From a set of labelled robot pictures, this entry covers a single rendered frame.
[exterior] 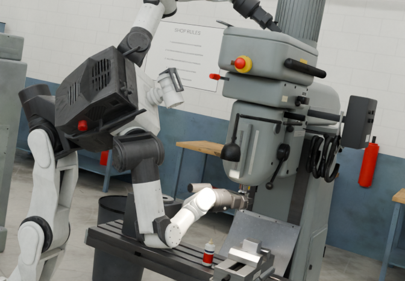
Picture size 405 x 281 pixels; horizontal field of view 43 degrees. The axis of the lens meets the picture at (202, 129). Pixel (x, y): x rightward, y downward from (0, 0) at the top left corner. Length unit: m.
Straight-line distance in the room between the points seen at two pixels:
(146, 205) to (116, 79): 0.41
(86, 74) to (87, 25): 6.43
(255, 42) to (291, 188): 0.83
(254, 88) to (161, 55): 5.42
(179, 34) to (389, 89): 2.86
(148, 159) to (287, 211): 0.96
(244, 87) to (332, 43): 4.46
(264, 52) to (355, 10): 4.59
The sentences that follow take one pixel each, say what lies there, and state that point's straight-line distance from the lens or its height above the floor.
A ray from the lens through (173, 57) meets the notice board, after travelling 7.18.
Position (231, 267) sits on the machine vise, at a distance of 2.00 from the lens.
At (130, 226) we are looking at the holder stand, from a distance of 2.33.
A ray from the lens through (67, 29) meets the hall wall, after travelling 8.43.
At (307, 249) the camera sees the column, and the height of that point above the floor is 0.99.
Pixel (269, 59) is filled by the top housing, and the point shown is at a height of 1.79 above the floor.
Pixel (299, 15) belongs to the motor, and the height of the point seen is 2.01.
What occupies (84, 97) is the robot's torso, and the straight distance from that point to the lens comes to 1.70.
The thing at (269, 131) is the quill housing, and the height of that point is 1.53.
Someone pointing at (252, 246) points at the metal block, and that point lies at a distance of 2.07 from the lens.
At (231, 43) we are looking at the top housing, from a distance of 1.86.
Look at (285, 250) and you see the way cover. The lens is 2.39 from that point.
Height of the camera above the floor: 1.69
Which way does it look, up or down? 6 degrees down
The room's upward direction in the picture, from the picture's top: 10 degrees clockwise
